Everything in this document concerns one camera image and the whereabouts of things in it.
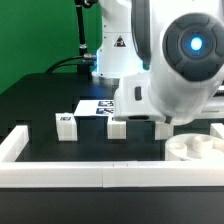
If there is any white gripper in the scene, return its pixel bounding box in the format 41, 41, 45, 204
114, 72, 174, 122

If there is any white round stool seat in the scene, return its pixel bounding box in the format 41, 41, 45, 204
165, 133, 224, 161

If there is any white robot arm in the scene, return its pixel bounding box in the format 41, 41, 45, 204
93, 0, 224, 125

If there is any white marker sheet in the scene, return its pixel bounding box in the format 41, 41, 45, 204
74, 100, 114, 117

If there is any white U-shaped fence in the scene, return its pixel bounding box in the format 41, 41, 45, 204
0, 125, 224, 188

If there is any black cable with connector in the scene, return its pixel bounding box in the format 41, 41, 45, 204
45, 53, 98, 75

